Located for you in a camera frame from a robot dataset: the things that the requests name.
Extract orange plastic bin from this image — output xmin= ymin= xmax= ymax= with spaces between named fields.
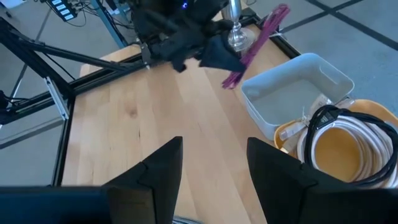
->
xmin=272 ymin=98 xmax=398 ymax=189

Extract black USB cable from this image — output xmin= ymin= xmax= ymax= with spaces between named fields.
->
xmin=303 ymin=104 xmax=398 ymax=189

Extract white shade chrome table lamp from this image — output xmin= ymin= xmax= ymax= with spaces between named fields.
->
xmin=222 ymin=0 xmax=257 ymax=52

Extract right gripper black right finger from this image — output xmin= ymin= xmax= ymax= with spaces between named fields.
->
xmin=247 ymin=136 xmax=398 ymax=224

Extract black aluminium rig frame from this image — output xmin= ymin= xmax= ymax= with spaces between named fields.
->
xmin=0 ymin=7 xmax=301 ymax=187

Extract magenta cable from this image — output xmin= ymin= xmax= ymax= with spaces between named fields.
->
xmin=221 ymin=2 xmax=292 ymax=90

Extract silver metal frame bracket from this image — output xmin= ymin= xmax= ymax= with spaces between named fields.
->
xmin=44 ymin=76 xmax=70 ymax=121

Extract blue metal stand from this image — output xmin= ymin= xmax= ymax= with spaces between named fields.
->
xmin=90 ymin=0 xmax=129 ymax=48

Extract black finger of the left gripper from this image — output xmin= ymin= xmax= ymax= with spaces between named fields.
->
xmin=198 ymin=30 xmax=246 ymax=72

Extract grey plastic bin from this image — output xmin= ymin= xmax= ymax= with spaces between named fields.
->
xmin=240 ymin=52 xmax=356 ymax=141

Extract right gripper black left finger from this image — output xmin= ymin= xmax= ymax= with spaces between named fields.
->
xmin=105 ymin=136 xmax=183 ymax=224

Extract white USB cable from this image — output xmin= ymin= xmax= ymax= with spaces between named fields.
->
xmin=297 ymin=114 xmax=398 ymax=189
xmin=278 ymin=119 xmax=398 ymax=189
xmin=306 ymin=95 xmax=398 ymax=187

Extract black power strip white sockets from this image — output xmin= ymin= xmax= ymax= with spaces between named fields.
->
xmin=45 ymin=0 xmax=78 ymax=22

